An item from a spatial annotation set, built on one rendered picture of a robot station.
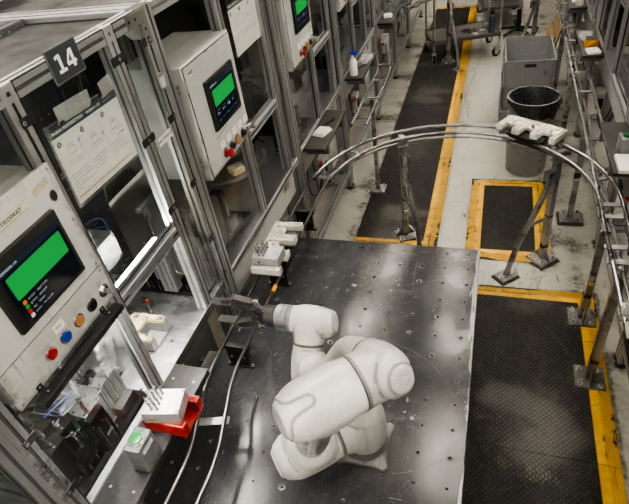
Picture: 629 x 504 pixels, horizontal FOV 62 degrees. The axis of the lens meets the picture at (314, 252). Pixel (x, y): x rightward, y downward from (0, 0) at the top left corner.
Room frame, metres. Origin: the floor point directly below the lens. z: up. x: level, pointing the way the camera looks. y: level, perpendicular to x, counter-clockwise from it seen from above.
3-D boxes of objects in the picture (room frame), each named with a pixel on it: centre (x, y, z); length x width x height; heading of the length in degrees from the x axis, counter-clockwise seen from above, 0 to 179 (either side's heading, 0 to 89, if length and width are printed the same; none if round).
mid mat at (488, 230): (3.00, -1.44, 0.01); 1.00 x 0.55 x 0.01; 158
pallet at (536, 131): (2.68, -1.36, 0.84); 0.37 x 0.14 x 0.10; 36
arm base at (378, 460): (1.03, -0.07, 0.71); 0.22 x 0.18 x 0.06; 158
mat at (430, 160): (5.57, -1.68, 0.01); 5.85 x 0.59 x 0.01; 158
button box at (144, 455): (0.96, 0.64, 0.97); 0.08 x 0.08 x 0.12; 68
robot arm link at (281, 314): (1.26, 0.14, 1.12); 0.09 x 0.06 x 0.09; 158
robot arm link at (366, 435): (1.01, -0.05, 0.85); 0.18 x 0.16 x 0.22; 110
